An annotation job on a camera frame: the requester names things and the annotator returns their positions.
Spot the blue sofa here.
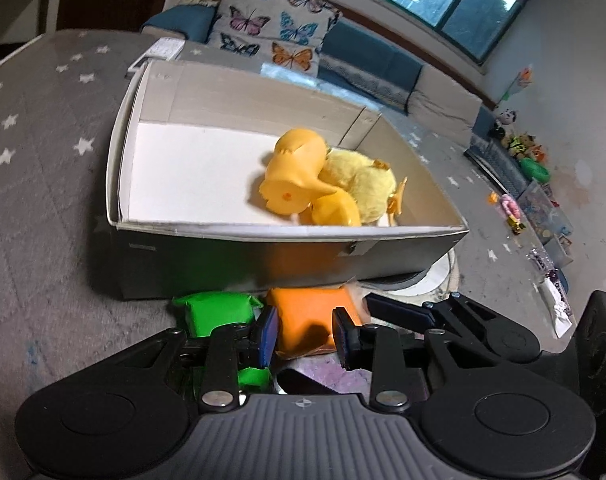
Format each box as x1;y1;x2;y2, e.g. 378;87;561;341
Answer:
142;5;484;127

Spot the grey star-patterned table cover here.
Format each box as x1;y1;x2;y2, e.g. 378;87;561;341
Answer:
0;29;606;480

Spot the green packet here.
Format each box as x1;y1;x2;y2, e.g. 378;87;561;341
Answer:
171;290;274;394

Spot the colourful wall decoration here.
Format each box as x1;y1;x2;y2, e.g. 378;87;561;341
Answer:
503;64;535;102

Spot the clear plastic bin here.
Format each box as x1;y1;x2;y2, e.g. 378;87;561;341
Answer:
515;180;575;267

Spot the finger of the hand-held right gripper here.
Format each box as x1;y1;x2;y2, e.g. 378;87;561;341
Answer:
278;367;334;397
364;292;490;342

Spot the clear plastic bag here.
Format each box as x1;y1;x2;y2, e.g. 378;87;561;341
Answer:
527;247;574;339

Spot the white round table insert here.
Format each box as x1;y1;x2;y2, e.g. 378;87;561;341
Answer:
383;250;458;295

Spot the panda plush toy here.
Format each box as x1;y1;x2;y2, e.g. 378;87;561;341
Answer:
493;109;518;137

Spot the yellow plush duck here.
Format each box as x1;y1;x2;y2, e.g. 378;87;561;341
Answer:
318;147;409;229

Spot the beige cushion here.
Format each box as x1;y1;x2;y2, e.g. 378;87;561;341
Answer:
407;64;484;144

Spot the orange packet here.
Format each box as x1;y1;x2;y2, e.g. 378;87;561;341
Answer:
265;285;372;359

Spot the yellow black plush toy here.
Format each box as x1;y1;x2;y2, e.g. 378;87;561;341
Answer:
507;132;534;159

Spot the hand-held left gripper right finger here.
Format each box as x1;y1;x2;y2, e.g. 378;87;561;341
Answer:
331;306;504;413

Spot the grey cardboard box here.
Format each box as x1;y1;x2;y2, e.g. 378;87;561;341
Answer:
105;59;471;302

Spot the butterfly print pillow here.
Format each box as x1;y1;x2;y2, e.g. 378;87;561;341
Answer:
206;0;342;77

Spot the yellow rubber toy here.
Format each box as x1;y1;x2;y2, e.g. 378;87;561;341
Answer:
258;127;362;227

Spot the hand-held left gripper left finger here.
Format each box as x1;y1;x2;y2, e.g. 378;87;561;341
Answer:
105;305;280;413

